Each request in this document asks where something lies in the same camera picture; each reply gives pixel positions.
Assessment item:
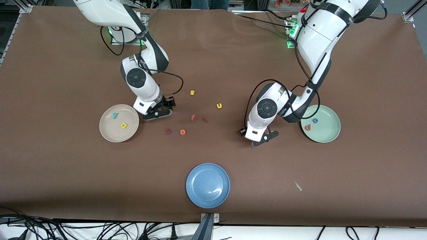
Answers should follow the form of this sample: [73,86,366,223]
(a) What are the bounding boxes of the beige brown plate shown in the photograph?
[99,104,140,143]

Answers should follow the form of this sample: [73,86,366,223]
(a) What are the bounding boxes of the blue plate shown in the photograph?
[186,163,231,209]

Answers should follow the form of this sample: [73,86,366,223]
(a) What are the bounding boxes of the green plate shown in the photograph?
[301,105,341,143]

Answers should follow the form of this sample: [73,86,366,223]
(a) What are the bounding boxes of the person in blue jeans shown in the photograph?
[191,0,230,10]

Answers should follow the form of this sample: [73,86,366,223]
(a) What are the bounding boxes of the orange dried flowers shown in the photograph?
[275,0,301,8]

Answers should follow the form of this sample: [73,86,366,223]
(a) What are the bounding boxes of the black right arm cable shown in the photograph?
[100,26,184,98]

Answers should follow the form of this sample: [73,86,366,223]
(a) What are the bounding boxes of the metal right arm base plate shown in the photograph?
[111,13,148,45]

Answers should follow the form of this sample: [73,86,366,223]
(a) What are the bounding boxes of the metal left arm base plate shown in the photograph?
[286,17,298,50]

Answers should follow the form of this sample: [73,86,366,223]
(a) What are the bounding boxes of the grey metal camera mount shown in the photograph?
[192,213,221,240]

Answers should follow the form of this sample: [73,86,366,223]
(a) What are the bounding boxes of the black table cable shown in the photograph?
[234,10,291,29]

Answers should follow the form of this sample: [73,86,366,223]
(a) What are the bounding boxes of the black cable tangle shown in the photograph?
[0,207,200,240]

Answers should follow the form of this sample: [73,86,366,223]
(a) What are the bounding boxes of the aluminium frame profile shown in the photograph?
[402,0,427,22]

